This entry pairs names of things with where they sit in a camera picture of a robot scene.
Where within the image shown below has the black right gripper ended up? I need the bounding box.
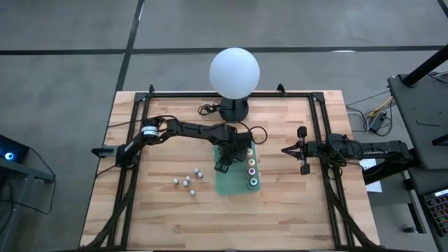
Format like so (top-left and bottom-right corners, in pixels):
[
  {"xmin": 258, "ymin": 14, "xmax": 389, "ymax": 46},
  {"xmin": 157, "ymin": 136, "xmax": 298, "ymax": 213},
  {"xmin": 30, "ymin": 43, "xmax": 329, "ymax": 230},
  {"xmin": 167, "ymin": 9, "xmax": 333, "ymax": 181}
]
[{"xmin": 281, "ymin": 125, "xmax": 328, "ymax": 176}]

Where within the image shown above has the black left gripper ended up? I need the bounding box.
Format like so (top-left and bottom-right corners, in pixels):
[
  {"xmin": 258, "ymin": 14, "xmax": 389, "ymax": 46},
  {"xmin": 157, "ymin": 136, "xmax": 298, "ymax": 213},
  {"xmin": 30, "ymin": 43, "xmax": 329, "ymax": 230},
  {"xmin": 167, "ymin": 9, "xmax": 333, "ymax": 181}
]
[{"xmin": 213, "ymin": 137, "xmax": 253, "ymax": 175}]

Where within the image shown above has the teal translucent plastic bin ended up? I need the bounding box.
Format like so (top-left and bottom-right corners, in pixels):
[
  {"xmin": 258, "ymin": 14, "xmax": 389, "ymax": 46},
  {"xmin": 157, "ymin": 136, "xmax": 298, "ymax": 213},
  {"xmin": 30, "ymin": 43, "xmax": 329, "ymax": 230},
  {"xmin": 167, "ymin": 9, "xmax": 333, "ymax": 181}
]
[{"xmin": 213, "ymin": 138, "xmax": 262, "ymax": 197}]

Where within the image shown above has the white globe table lamp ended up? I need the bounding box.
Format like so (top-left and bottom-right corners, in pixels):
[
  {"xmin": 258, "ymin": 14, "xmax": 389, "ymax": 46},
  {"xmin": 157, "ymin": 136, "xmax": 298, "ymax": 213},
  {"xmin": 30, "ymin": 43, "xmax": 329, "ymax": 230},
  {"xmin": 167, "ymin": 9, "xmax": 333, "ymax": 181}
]
[{"xmin": 209, "ymin": 47, "xmax": 261, "ymax": 124}]

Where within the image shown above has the white paper sheet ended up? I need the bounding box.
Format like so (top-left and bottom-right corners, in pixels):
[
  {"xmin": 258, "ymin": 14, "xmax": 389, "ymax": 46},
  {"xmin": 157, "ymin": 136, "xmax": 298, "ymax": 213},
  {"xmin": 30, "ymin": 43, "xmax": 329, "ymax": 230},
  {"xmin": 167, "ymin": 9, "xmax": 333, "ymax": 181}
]
[{"xmin": 359, "ymin": 157, "xmax": 384, "ymax": 194}]

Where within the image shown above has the black support beam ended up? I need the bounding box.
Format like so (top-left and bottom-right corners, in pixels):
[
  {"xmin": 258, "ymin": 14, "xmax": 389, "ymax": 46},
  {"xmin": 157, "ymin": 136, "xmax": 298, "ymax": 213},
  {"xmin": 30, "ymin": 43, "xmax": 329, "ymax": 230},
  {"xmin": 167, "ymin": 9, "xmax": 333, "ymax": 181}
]
[{"xmin": 363, "ymin": 159, "xmax": 421, "ymax": 186}]

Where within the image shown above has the black computer desk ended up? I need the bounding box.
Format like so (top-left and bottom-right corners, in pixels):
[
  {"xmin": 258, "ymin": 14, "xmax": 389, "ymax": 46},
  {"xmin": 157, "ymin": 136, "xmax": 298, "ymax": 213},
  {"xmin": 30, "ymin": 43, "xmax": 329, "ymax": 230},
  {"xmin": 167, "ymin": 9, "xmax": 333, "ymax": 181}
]
[{"xmin": 405, "ymin": 167, "xmax": 448, "ymax": 252}]

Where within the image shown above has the dark grey side table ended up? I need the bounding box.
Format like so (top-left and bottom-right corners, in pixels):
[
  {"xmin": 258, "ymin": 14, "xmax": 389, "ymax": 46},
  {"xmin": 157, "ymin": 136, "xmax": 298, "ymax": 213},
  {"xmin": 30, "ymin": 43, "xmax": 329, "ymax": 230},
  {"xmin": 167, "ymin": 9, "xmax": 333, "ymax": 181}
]
[{"xmin": 387, "ymin": 71, "xmax": 448, "ymax": 171}]

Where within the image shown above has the black diagonal pole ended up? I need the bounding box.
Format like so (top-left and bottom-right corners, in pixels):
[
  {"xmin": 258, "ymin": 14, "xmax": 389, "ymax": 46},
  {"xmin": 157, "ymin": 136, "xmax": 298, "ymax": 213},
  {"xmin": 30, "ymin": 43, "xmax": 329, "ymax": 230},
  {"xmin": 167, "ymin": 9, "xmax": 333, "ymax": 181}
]
[{"xmin": 402, "ymin": 44, "xmax": 448, "ymax": 88}]

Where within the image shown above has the keyboard with coloured keys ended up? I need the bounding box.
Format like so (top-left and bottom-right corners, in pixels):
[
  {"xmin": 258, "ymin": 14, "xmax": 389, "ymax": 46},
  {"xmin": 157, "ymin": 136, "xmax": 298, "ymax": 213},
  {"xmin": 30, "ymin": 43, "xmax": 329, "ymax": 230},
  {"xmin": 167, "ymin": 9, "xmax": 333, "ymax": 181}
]
[{"xmin": 423, "ymin": 188, "xmax": 448, "ymax": 237}]

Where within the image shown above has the black computer with blue light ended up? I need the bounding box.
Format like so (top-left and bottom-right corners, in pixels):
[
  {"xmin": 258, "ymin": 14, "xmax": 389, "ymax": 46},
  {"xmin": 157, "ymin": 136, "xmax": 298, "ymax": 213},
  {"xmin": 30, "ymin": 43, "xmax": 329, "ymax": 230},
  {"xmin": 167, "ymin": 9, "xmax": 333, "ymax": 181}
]
[{"xmin": 0, "ymin": 134, "xmax": 31, "ymax": 165}]

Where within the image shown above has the black lamp power cable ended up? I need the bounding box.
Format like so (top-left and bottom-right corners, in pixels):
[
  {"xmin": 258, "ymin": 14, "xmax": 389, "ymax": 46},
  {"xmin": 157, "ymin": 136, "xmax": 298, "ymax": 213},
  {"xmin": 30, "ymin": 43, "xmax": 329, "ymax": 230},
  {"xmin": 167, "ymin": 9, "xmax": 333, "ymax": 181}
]
[{"xmin": 197, "ymin": 100, "xmax": 225, "ymax": 117}]

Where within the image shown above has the black aluminium table frame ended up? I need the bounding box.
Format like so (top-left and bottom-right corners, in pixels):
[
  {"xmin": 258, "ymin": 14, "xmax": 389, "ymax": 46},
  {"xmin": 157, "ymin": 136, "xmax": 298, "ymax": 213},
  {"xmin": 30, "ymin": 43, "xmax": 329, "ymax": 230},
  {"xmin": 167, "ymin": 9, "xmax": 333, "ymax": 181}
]
[{"xmin": 80, "ymin": 83, "xmax": 381, "ymax": 251}]

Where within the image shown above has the power strip with cables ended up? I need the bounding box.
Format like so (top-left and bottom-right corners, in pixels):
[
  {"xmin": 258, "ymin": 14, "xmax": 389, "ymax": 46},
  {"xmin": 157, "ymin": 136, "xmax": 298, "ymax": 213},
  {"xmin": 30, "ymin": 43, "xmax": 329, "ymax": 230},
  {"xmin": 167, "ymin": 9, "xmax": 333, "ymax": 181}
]
[{"xmin": 346, "ymin": 90, "xmax": 395, "ymax": 137}]

